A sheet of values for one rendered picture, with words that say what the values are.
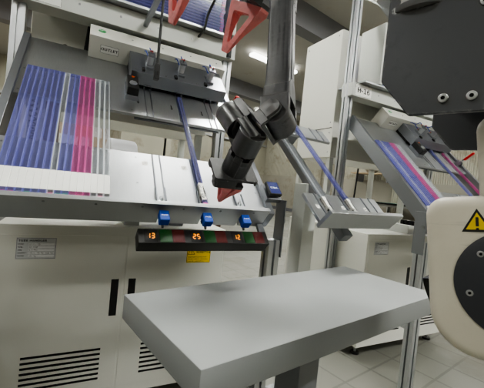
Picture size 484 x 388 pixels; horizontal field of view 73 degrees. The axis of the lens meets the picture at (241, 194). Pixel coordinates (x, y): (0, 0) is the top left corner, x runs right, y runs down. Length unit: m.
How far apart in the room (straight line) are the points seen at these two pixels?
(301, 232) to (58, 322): 0.81
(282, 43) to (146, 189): 0.47
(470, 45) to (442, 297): 0.25
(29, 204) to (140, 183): 0.24
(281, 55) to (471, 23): 0.40
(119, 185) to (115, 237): 0.31
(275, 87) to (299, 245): 0.63
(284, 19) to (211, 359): 0.67
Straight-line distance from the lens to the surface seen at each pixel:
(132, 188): 0.85
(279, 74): 0.70
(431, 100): 0.40
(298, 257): 1.16
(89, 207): 0.80
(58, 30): 1.52
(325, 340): 0.52
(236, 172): 0.68
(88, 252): 1.13
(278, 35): 0.78
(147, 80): 1.21
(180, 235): 0.79
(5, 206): 0.81
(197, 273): 1.22
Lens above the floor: 0.79
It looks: 2 degrees down
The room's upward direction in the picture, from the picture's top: 6 degrees clockwise
